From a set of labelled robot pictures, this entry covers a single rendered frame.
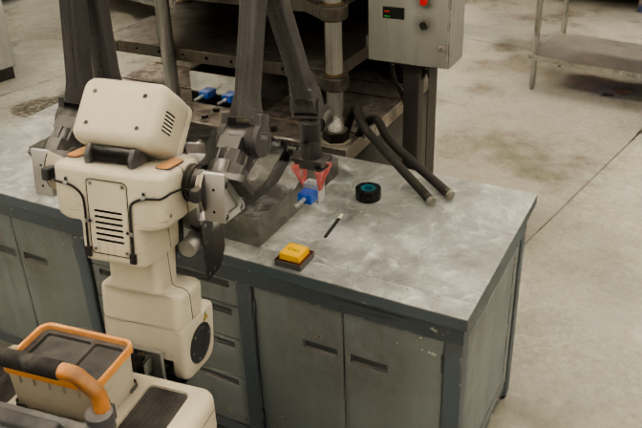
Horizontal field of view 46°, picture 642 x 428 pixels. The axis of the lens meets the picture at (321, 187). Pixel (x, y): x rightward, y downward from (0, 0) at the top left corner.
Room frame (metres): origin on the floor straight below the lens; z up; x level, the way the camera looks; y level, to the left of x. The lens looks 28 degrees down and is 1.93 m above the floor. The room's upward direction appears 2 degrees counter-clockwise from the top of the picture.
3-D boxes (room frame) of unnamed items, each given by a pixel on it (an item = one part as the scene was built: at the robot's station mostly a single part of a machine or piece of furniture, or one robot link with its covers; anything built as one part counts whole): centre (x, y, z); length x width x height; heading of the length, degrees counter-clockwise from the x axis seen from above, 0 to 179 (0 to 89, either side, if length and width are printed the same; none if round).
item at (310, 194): (1.85, 0.04, 0.93); 0.13 x 0.05 x 0.05; 152
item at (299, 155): (1.88, 0.02, 1.06); 0.10 x 0.07 x 0.07; 62
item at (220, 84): (3.05, 0.27, 0.87); 0.50 x 0.27 x 0.17; 152
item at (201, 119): (3.14, 0.28, 0.76); 1.30 x 0.84 x 0.07; 62
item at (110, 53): (1.84, 0.53, 1.40); 0.11 x 0.06 x 0.43; 70
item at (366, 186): (2.07, -0.15, 0.82); 0.08 x 0.08 x 0.04
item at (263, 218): (2.09, 0.17, 0.87); 0.50 x 0.26 x 0.14; 152
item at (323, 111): (1.92, 0.01, 1.15); 0.11 x 0.09 x 0.12; 156
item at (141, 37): (3.14, 0.26, 0.96); 1.29 x 0.83 x 0.18; 62
